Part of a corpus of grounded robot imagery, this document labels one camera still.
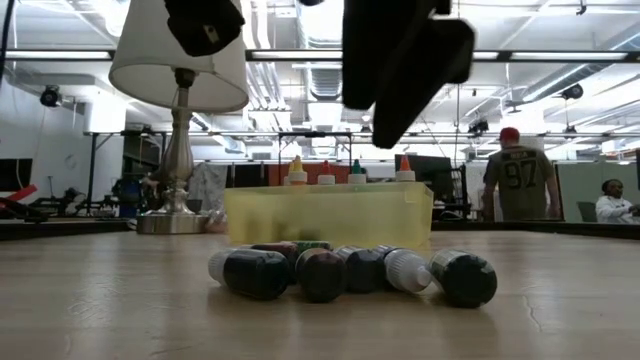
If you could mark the person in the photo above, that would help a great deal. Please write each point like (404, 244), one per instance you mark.
(615, 205)
(520, 180)

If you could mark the crumpled clear plastic wrap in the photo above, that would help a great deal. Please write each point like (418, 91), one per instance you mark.
(216, 220)

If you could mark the grey draped cover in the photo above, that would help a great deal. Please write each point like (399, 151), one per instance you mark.
(210, 185)

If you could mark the red bar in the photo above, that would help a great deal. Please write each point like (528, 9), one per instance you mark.
(20, 193)

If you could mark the black wall screen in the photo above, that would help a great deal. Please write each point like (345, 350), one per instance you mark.
(15, 175)

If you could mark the yellow translucent plastic tray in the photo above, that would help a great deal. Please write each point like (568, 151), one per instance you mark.
(330, 215)

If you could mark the black background robot arm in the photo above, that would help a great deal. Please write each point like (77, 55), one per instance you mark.
(75, 202)

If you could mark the large red food coloring bottle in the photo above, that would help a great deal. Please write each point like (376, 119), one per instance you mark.
(326, 177)

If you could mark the large yellow food coloring bottle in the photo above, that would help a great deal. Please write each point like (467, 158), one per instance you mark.
(298, 175)

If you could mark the white-shaded silver table lamp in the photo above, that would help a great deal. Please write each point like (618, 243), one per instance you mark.
(165, 75)

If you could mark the grey-green room partition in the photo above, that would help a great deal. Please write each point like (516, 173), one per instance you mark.
(575, 185)

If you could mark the small maroon coloring bottle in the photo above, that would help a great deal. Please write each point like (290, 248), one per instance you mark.
(277, 248)

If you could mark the black round ceiling fixture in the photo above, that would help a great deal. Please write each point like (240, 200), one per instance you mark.
(50, 96)
(572, 91)
(478, 126)

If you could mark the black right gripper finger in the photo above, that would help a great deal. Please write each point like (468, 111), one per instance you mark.
(415, 85)
(370, 55)

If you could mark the large orange food coloring bottle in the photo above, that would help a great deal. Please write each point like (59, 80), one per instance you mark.
(287, 179)

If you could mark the small dark green coloring bottle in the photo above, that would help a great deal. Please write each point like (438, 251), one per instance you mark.
(362, 270)
(255, 274)

